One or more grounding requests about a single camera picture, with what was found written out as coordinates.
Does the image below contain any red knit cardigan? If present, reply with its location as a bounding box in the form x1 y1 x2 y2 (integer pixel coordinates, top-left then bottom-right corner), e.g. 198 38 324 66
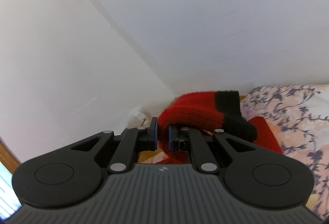
158 91 282 164

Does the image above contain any floral bed sheet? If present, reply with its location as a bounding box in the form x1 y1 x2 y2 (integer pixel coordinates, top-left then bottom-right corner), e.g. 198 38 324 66
240 85 328 219

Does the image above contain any white wall socket strip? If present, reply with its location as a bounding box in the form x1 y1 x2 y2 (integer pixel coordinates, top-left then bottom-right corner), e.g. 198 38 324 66
131 106 152 126

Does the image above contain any wooden door frame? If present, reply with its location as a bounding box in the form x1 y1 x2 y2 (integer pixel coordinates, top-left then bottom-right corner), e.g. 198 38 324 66
0 139 21 174

